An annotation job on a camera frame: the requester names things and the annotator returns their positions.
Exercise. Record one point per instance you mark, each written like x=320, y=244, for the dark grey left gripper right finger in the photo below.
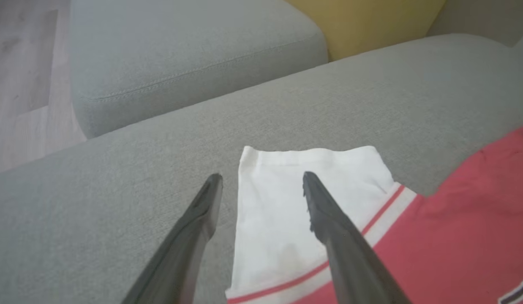
x=350, y=261

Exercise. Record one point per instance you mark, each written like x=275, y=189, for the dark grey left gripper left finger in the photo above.
x=181, y=253

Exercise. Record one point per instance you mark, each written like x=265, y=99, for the red and white jersey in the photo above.
x=278, y=219

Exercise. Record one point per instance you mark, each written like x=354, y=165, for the grey sofa chaise seat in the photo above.
x=118, y=177

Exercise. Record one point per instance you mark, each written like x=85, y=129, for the grey sofa seat cushion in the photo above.
x=181, y=55

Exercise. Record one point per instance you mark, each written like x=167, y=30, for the yellow sofa back cushion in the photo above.
x=363, y=25

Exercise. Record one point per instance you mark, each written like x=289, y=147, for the beige partition panel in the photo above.
x=489, y=17

